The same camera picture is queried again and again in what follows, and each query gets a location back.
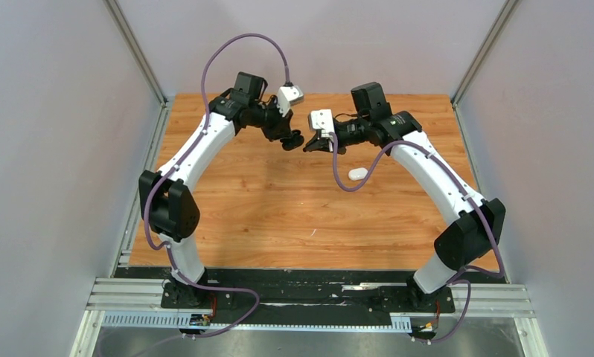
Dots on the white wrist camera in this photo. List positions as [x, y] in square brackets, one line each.
[288, 96]
[321, 122]

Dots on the aluminium frame rail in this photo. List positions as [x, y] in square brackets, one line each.
[142, 297]

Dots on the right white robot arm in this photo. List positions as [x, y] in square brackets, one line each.
[474, 223]

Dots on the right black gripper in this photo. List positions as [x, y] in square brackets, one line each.
[318, 143]

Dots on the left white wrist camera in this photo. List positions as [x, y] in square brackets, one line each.
[288, 96]

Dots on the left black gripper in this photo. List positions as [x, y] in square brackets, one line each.
[282, 127]

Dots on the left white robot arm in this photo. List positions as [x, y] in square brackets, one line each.
[168, 209]

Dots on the white earbud charging case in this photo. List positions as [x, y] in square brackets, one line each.
[358, 174]

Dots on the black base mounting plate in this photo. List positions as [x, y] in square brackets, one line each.
[306, 296]

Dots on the black earbud charging case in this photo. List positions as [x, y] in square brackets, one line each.
[294, 140]

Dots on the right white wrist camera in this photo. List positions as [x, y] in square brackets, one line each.
[321, 122]

